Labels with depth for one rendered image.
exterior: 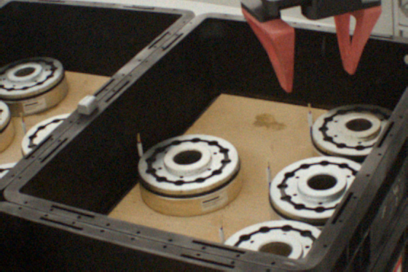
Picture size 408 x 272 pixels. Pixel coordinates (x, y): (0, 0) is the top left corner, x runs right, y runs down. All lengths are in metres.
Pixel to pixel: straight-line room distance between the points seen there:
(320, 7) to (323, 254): 0.20
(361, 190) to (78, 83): 0.54
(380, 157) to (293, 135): 0.24
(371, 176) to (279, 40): 0.14
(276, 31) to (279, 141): 0.29
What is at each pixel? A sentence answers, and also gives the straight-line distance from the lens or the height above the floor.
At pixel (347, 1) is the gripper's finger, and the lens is 0.76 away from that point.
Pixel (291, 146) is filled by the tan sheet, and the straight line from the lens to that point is 1.00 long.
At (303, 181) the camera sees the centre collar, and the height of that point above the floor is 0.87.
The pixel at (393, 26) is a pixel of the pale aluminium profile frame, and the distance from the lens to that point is 2.98.
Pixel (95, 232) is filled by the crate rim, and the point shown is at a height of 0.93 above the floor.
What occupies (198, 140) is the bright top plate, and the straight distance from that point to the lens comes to 0.97.
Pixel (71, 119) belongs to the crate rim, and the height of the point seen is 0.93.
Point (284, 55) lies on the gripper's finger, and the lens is 0.76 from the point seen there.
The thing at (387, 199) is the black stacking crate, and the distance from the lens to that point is 0.85.
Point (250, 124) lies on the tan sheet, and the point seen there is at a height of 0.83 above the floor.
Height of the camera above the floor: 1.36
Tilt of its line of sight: 30 degrees down
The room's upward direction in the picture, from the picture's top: 7 degrees counter-clockwise
